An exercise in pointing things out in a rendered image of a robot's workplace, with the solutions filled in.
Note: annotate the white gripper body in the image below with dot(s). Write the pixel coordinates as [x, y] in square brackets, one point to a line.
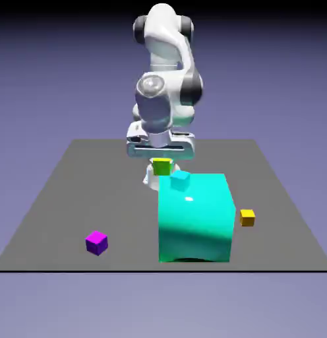
[179, 151]

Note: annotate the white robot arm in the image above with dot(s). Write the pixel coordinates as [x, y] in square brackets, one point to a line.
[163, 45]

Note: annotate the small cyan cube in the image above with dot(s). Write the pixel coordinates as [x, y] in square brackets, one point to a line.
[180, 181]

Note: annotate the small purple cube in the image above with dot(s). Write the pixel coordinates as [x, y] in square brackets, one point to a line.
[96, 243]

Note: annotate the small yellow cube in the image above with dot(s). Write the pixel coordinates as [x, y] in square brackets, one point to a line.
[247, 218]

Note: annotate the large turquoise box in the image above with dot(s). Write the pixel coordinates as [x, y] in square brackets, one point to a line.
[196, 224]

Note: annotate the small green cube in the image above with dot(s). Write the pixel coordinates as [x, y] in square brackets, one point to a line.
[161, 167]

